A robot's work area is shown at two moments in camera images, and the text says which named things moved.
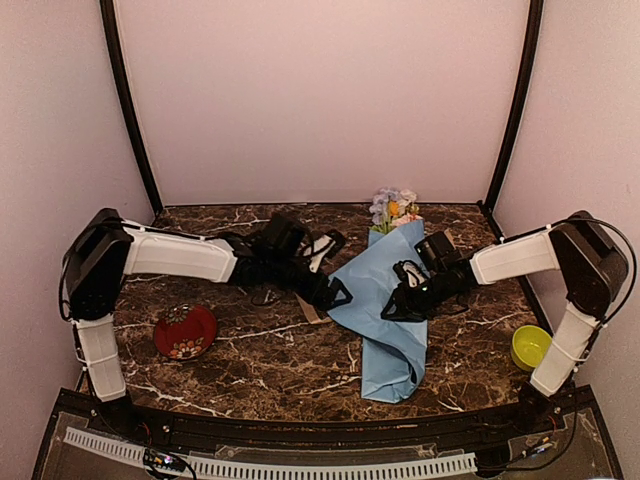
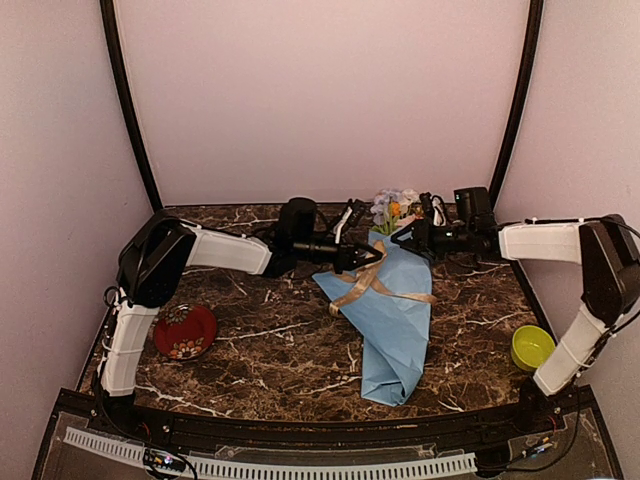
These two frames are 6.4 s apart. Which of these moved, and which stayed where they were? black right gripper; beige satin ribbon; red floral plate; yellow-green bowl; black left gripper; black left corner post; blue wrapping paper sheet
Moved: black right gripper; black left gripper; beige satin ribbon
Stayed: yellow-green bowl; red floral plate; black left corner post; blue wrapping paper sheet
